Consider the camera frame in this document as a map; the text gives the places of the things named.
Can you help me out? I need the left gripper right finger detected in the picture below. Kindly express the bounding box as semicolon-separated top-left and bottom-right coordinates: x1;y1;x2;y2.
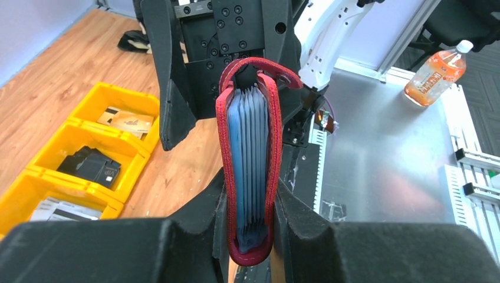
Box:
271;182;499;282

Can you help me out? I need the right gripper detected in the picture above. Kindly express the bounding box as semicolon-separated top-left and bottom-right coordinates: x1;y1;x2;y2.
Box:
141;0;303;151

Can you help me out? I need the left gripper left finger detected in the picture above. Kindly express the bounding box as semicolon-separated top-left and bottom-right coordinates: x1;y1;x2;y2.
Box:
1;171;228;282

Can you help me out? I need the red leather card holder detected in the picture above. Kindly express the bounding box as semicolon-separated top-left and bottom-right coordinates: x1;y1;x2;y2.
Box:
215;57;303;266

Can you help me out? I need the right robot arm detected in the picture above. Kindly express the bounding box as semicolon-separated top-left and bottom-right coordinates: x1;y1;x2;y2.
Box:
134;1;375;151

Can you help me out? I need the tan cards stack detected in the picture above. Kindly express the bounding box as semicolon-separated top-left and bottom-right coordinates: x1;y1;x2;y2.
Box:
97;107;154;139

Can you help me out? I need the black cards stack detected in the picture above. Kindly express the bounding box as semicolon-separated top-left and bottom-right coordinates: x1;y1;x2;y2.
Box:
57;146;121;189

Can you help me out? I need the white cards stack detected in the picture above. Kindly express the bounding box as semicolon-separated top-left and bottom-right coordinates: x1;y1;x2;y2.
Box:
29;197;102;221

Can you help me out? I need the black floral blanket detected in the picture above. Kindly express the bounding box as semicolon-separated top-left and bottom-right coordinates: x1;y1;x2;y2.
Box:
117;0;152;54

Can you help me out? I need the left yellow bin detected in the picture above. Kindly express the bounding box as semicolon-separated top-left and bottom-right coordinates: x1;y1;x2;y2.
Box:
1;170;124;238

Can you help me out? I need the orange drink bottle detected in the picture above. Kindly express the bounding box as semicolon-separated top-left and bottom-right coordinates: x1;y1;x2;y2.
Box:
403;40;473;107

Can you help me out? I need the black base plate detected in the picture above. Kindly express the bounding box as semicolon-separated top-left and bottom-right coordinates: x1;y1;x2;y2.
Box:
280;119;327;213

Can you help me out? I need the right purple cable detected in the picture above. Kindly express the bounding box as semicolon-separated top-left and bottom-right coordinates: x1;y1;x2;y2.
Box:
322;96;341;131

